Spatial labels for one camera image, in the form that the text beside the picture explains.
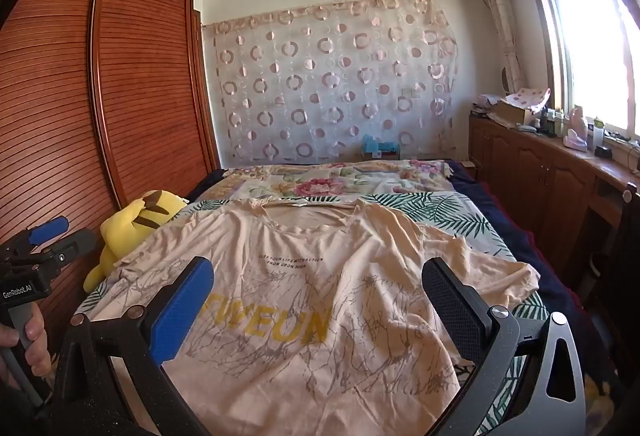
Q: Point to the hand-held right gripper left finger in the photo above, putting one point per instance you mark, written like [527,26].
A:
[184,313]

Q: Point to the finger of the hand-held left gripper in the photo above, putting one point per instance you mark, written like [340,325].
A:
[75,245]
[49,228]

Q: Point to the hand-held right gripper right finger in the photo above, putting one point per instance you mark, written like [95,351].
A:
[452,308]

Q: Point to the beige printed t-shirt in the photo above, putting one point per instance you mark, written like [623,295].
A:
[300,366]

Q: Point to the person's left hand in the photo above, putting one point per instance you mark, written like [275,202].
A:
[34,341]

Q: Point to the yellow plush toy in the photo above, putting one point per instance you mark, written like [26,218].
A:
[131,226]

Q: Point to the leaf-print bed sheet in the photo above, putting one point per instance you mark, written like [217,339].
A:
[450,212]

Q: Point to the long wooden cabinet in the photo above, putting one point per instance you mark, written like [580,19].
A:
[550,176]

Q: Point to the blue toy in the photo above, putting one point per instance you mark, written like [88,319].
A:
[380,147]

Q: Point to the floral quilt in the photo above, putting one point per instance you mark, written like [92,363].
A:
[325,181]

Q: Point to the wooden slatted wardrobe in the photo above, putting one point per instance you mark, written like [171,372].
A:
[150,66]

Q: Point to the dark wooden chair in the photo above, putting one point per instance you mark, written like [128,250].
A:
[627,226]

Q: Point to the cardboard box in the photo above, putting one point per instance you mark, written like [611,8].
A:
[512,115]

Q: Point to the pink patterned cloth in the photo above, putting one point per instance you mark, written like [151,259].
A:
[530,99]

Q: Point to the pink figurine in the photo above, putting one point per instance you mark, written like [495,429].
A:
[578,119]

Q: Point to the sheer circle-pattern curtain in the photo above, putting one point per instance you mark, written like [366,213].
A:
[330,81]

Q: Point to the wooden-framed window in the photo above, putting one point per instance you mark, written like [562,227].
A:
[590,41]

